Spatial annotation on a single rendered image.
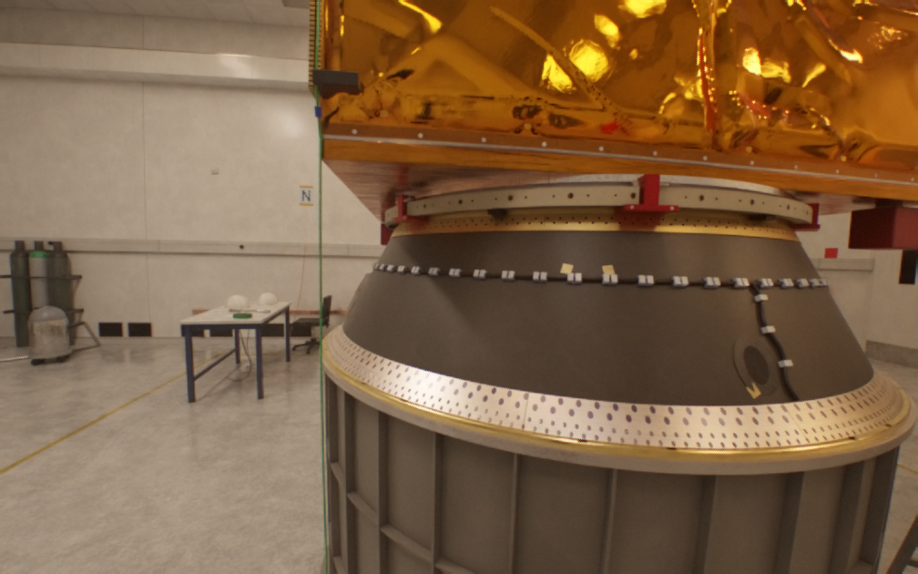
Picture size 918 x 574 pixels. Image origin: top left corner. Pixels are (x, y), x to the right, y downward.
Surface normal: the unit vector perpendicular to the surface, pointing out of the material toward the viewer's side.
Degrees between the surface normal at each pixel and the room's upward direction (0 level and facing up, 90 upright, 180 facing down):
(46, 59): 90
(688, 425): 43
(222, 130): 90
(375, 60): 91
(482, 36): 88
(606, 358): 62
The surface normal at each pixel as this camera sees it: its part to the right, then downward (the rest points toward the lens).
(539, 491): -0.30, 0.07
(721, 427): 0.02, -0.67
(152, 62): 0.15, 0.08
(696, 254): 0.06, -0.39
